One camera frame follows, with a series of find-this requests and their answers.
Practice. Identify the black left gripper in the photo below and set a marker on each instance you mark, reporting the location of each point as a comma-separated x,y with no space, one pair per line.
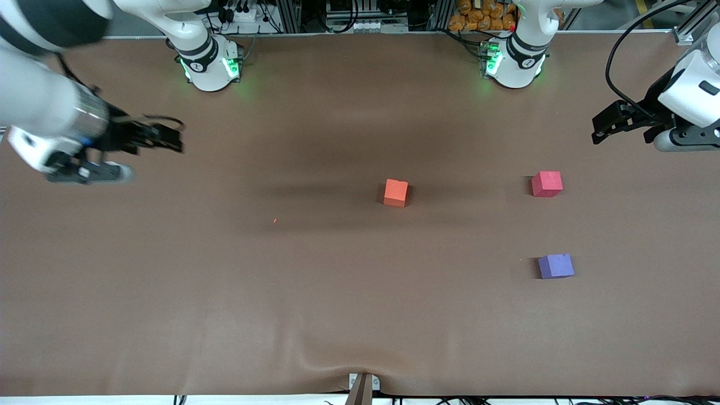
652,100

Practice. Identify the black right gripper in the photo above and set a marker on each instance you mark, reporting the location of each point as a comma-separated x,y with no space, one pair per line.
122,135

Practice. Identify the orange foam block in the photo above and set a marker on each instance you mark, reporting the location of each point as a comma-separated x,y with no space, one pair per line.
396,192

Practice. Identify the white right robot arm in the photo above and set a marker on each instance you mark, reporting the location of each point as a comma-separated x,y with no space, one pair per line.
39,95

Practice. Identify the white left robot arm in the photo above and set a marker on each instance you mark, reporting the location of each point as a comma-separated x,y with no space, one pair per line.
520,62

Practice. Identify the red foam block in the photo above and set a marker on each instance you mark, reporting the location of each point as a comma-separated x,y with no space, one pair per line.
547,184

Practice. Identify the purple foam block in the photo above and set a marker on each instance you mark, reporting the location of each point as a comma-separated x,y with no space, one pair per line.
556,266

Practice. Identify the bag of orange items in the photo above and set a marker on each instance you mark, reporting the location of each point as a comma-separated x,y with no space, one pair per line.
481,16

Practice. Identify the white power strip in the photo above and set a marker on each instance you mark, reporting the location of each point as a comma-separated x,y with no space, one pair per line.
365,26

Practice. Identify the brown table mat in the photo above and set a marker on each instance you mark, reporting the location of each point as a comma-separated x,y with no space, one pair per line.
337,292

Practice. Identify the aluminium frame post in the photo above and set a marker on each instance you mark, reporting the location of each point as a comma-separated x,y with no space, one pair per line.
692,25

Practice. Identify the metal table clamp bracket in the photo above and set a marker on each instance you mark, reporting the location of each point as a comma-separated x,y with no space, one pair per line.
363,388

